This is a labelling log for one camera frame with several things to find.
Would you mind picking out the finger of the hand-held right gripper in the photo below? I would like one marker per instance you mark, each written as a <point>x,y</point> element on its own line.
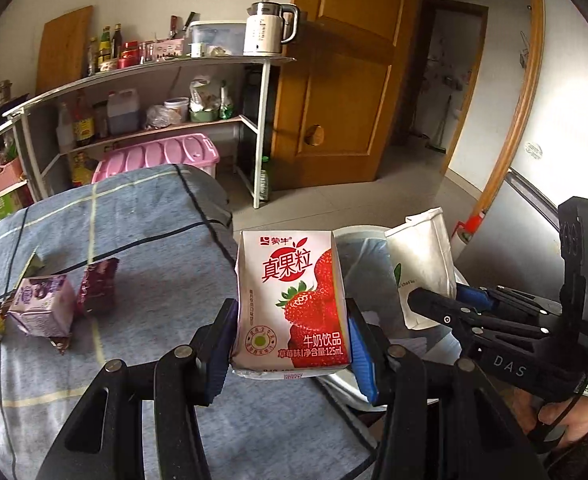
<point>473,296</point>
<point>438,305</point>

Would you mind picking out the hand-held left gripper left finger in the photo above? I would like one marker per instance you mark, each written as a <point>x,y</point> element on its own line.
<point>221,355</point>

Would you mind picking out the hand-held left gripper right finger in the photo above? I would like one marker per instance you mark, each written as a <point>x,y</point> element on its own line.
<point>361,360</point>

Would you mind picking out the white paper bag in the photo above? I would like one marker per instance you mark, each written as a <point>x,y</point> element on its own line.
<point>418,260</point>

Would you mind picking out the white waste bin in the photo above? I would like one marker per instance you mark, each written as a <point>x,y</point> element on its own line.
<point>363,270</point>

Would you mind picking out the strawberry milk carton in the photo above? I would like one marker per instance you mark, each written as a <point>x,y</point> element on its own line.
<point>289,305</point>

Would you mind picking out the dark red snack wrapper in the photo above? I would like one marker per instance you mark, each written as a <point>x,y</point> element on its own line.
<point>96,287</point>

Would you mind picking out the brown snack wrapper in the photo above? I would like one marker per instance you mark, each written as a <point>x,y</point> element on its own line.
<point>60,344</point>

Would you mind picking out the purple milk carton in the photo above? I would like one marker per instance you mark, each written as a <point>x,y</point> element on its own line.
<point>41,305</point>

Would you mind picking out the person's right hand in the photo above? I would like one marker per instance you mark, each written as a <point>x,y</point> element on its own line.
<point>578,420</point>

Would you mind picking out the grey refrigerator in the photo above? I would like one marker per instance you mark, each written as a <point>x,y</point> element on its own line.
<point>518,230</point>

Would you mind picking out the green glass bottle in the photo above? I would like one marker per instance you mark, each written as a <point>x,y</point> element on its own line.
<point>264,180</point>

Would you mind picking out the pink storage box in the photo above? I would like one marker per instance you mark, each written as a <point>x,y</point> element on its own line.
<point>159,152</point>

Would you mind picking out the yellow oil bottle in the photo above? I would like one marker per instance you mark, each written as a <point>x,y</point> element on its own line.
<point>84,170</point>

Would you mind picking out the wooden door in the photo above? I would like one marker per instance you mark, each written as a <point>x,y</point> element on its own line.
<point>344,85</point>

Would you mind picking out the green bowl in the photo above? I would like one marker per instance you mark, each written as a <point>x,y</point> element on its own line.
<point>204,116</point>

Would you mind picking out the knotted clear plastic bag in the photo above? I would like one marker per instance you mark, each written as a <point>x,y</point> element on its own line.
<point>159,117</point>

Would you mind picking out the white plastic tub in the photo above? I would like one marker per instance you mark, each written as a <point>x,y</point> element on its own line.
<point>176,110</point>

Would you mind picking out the green packet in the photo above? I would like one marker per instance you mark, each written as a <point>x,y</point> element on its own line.
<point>225,105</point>

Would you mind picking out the dark liquid jug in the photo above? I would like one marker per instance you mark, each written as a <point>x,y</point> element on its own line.
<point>123,115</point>

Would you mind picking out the dark glass jar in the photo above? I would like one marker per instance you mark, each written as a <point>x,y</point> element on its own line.
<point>101,122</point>

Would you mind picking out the white plastic bag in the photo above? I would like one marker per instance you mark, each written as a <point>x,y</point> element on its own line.
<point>203,92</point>

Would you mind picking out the green cardboard box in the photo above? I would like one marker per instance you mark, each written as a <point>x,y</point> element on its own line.
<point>4,205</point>

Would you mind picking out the red cap sauce bottle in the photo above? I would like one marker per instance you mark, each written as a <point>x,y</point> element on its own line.
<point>83,125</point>

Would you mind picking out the clear plastic bottle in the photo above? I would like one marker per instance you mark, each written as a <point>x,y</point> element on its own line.
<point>65,132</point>

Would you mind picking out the pink plastic basket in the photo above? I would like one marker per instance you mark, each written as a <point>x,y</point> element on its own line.
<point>5,175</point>

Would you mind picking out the tall metal shelf rack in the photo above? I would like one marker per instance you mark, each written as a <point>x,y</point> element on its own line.
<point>174,65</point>

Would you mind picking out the pink utensil holder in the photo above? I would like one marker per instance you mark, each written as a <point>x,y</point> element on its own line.
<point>166,51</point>

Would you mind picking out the red jar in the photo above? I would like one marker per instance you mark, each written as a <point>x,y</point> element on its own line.
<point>129,55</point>

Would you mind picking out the clear storage box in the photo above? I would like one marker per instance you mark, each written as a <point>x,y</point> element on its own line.
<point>219,35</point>

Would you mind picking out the white electric kettle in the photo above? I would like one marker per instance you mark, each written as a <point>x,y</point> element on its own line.
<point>264,32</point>

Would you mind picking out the small clear bottle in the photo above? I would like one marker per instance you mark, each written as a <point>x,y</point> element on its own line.
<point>93,57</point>

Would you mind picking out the black stove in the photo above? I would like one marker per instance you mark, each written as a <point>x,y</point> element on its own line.
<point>11,105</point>

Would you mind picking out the dark soy sauce bottle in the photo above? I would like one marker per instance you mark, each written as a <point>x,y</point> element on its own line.
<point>117,42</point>

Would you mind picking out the green cap bottle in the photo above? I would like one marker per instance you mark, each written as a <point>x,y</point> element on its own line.
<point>105,45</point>

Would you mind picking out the wooden cutting board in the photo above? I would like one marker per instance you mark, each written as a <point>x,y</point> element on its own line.
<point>64,45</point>

